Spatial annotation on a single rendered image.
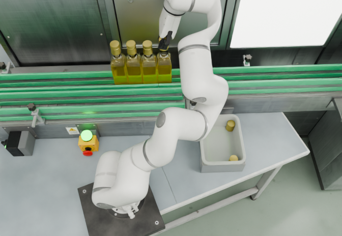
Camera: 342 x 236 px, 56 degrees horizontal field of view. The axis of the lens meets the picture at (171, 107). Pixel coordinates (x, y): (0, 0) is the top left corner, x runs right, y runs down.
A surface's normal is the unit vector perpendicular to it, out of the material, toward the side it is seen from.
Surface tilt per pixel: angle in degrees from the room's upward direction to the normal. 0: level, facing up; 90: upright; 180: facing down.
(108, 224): 2
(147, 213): 2
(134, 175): 11
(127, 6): 90
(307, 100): 90
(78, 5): 91
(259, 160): 0
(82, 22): 90
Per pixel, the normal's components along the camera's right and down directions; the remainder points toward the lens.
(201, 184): 0.00, -0.54
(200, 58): 0.20, -0.28
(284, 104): 0.04, 0.84
